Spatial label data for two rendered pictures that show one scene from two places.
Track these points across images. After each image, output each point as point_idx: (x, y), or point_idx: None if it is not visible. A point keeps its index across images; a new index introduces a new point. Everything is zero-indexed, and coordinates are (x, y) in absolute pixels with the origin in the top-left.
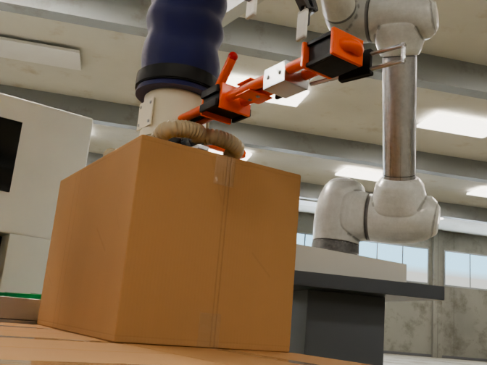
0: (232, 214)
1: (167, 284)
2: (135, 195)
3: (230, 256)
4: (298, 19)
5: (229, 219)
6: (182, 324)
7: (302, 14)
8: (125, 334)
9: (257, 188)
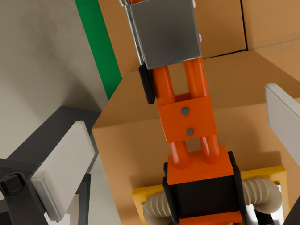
0: (181, 92)
1: (229, 64)
2: (288, 74)
3: (179, 80)
4: (70, 189)
5: (185, 89)
6: (210, 60)
7: (58, 182)
8: (248, 52)
9: (154, 107)
